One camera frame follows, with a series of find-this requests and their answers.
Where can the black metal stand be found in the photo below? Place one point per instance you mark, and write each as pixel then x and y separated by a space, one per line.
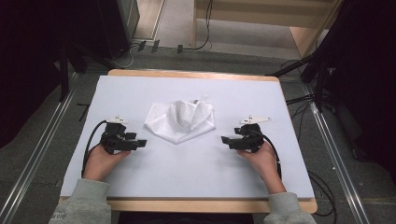
pixel 64 74

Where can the metal floor rail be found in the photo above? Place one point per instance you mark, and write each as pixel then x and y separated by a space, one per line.
pixel 339 168
pixel 34 158

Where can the person's right hand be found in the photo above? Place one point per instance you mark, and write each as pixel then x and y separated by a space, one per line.
pixel 264 161

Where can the person's left hand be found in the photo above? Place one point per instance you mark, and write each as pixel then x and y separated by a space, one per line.
pixel 99 163

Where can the wooden table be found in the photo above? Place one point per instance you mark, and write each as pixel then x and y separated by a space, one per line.
pixel 193 206

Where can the black tripod stand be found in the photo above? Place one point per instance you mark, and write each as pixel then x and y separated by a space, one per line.
pixel 319 81

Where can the white table mat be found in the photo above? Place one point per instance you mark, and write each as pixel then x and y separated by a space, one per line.
pixel 186 168

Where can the light wooden furniture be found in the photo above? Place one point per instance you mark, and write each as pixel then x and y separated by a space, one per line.
pixel 264 15

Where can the dark cabinet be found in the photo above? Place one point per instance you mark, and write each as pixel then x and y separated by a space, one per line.
pixel 118 25

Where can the black curtain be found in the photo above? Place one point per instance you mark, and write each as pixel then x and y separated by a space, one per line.
pixel 28 62
pixel 370 77

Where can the white mesh laundry bag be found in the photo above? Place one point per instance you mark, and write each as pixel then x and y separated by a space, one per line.
pixel 180 121

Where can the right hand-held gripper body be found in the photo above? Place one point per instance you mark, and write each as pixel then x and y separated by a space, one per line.
pixel 250 140

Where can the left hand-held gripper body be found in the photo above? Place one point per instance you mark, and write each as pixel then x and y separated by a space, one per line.
pixel 113 138

